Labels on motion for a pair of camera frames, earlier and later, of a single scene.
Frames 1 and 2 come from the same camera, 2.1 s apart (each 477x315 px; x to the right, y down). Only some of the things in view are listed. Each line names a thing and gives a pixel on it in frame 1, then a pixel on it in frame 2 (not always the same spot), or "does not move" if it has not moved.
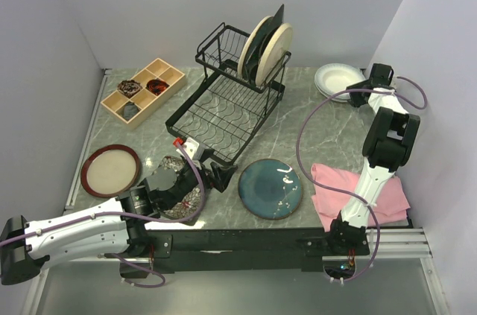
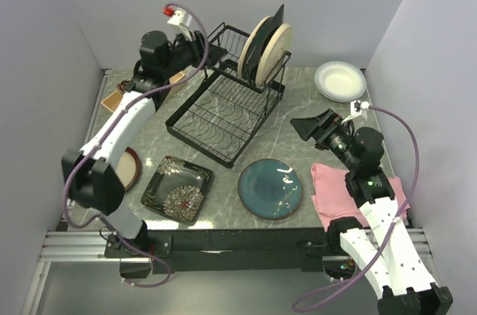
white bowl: x=335 y=77 does not move
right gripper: x=357 y=86 → x=320 y=129
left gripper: x=222 y=175 → x=197 y=44
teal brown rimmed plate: x=270 y=188 does not move
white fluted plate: x=322 y=93 does not move
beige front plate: x=274 y=53 does not move
